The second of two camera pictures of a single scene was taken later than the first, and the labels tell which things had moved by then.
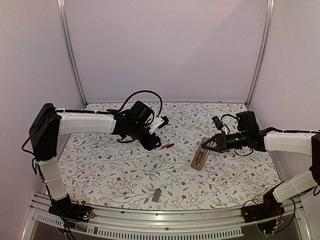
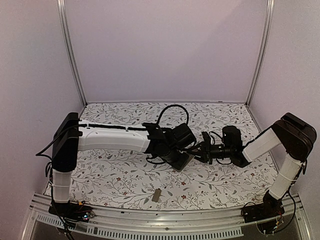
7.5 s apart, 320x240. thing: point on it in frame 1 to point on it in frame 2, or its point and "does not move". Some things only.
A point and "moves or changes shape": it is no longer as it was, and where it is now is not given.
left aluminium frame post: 61,6 does not move
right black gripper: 222,141 to 206,150
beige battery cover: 156,195 does not move
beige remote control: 200,155 moves or changes shape
